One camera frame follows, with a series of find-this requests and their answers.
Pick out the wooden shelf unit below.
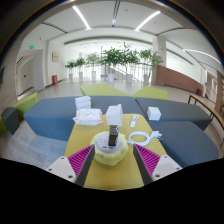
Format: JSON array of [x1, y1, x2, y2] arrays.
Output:
[[214, 70, 224, 114]]

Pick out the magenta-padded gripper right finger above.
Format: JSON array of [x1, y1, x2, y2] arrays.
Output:
[[132, 143, 183, 186]]

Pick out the black charger block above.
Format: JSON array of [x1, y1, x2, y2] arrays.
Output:
[[108, 124, 120, 147]]

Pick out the white coiled cable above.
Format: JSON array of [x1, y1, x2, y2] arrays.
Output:
[[127, 130, 163, 147]]

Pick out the white tube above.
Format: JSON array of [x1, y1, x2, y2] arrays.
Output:
[[129, 114, 140, 128]]

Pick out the dark grey ottoman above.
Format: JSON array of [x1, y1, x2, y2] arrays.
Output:
[[0, 106, 21, 135]]

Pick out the large white box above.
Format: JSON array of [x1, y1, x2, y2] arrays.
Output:
[[105, 103, 124, 127]]

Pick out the ceiling light strips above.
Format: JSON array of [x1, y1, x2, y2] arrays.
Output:
[[71, 4, 223, 66]]

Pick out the lime green sofa seat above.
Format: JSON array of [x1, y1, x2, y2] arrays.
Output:
[[79, 83, 132, 98], [132, 86, 169, 101]]

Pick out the potted green plants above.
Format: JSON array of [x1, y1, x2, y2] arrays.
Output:
[[64, 42, 164, 84]]

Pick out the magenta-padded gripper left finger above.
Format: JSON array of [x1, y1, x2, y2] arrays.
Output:
[[46, 144, 97, 187]]

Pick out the wooden bench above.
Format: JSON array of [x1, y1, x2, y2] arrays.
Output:
[[187, 93, 224, 148]]

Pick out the lime green bench seat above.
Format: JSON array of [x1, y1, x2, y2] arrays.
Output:
[[10, 92, 39, 122]]

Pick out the wide grey-blue sofa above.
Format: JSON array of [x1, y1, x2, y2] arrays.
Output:
[[146, 119, 220, 169]]

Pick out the long grey-blue sofa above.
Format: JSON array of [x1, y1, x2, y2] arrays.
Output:
[[23, 95, 146, 142]]

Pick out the small white cube box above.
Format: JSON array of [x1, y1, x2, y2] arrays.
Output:
[[146, 106, 162, 121]]

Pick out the curved grey-blue sofa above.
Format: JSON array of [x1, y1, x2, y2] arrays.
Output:
[[134, 97, 212, 131]]

